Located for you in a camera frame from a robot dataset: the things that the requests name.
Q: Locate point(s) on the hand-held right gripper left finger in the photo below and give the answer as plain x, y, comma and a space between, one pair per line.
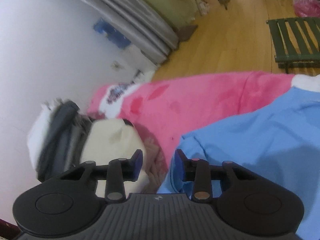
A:
137, 165

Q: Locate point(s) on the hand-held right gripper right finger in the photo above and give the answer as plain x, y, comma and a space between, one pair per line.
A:
178, 165

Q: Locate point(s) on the light blue garment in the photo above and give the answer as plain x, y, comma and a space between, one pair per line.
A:
250, 142

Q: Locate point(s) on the stack of grey clothes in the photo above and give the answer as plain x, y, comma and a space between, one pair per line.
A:
60, 130

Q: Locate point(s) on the folded beige garment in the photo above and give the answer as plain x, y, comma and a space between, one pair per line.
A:
110, 140

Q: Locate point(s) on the pink floral blanket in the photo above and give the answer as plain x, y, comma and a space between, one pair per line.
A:
200, 97

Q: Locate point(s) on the white water dispenser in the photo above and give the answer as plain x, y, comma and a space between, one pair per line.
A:
132, 62

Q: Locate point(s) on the small white cloth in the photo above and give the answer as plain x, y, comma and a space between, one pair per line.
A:
37, 135

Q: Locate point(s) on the blue water jug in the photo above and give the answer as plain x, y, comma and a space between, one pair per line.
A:
112, 32

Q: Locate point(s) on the grey curtain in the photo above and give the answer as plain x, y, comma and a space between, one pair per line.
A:
140, 17

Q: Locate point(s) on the green slatted folding stool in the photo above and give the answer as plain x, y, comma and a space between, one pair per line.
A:
295, 40

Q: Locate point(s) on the clear plastic bag pink contents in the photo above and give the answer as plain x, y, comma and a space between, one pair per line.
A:
307, 6

